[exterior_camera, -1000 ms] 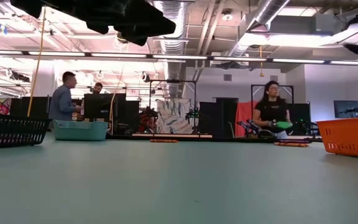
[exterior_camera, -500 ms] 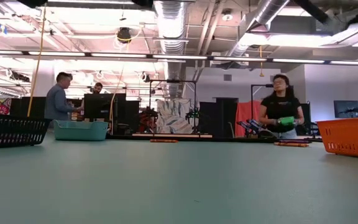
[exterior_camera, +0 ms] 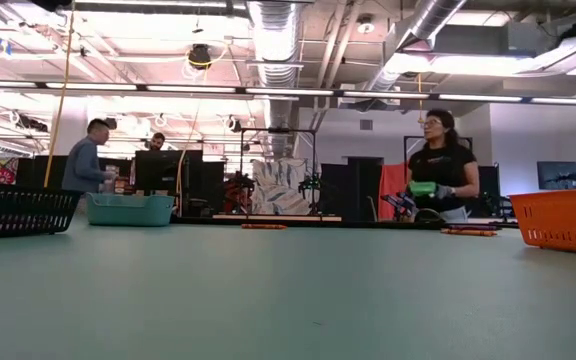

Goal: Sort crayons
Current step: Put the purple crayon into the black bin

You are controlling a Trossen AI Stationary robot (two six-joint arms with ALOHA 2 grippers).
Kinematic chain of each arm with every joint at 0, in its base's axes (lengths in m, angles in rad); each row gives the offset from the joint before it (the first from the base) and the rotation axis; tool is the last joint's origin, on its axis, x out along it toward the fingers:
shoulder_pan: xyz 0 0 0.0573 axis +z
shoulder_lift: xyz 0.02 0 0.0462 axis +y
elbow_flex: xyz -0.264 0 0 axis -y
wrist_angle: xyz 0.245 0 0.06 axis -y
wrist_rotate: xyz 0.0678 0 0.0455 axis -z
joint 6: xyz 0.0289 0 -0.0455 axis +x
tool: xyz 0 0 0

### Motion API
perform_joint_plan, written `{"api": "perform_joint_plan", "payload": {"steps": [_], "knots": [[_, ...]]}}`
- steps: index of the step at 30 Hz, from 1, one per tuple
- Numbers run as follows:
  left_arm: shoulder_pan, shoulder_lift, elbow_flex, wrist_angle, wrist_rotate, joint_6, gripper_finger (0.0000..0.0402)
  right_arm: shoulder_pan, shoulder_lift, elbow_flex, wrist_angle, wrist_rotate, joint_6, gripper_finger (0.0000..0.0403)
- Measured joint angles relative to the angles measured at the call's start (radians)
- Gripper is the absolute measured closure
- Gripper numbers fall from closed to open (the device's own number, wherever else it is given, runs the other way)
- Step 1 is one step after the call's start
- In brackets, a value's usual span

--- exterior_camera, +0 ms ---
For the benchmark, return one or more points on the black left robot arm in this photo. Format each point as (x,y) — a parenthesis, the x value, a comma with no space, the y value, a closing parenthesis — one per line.
(50,4)

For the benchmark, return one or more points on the white leaf-patterned cloth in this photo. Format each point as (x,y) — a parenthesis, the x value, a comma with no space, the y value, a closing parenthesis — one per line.
(278,190)

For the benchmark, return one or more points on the black partition panel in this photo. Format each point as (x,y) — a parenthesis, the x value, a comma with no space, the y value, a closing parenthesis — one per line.
(35,172)
(355,185)
(214,180)
(490,190)

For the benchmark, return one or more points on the black round ceiling lamp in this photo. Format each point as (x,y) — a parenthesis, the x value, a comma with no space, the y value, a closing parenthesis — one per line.
(233,124)

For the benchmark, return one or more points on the orange hanging cloth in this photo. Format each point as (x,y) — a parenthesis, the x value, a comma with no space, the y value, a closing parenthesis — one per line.
(390,182)

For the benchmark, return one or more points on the green plastic container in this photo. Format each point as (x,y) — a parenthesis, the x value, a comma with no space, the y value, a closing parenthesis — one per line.
(422,188)

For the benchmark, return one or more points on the person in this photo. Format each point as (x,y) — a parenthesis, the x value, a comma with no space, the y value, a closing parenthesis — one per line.
(443,165)
(84,167)
(156,142)

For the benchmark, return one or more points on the yellow hanging pendant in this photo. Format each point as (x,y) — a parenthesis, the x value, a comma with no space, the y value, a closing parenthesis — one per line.
(420,95)

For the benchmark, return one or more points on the teal plastic basket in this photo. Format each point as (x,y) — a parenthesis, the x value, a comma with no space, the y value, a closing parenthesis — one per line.
(128,212)

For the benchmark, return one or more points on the purple crayon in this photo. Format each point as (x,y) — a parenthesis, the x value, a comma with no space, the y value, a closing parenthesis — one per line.
(473,227)

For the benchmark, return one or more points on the teal table mat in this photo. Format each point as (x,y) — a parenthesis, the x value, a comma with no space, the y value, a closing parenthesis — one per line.
(118,280)

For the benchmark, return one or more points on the black ceiling spotlight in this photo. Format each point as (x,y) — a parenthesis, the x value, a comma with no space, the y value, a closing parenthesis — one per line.
(33,124)

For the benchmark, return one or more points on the black plastic basket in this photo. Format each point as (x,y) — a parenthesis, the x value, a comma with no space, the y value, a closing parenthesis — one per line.
(18,210)

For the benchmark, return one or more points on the orange plastic basket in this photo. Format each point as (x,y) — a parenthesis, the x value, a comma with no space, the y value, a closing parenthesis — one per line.
(563,222)

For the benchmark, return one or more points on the black metal frame stand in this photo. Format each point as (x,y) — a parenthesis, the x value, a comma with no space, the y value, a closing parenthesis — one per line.
(405,150)
(278,130)

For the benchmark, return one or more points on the grey wall vent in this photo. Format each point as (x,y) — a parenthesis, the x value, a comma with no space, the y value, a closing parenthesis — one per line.
(366,124)

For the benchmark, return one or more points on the silver round ceiling duct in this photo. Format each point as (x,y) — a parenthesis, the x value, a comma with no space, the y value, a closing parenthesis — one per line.
(274,40)
(433,15)

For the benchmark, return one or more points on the grey rectangular air duct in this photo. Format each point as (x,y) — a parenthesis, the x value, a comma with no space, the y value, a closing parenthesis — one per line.
(488,40)

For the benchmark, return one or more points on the dark wall screen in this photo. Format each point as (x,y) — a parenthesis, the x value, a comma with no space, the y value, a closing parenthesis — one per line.
(553,172)

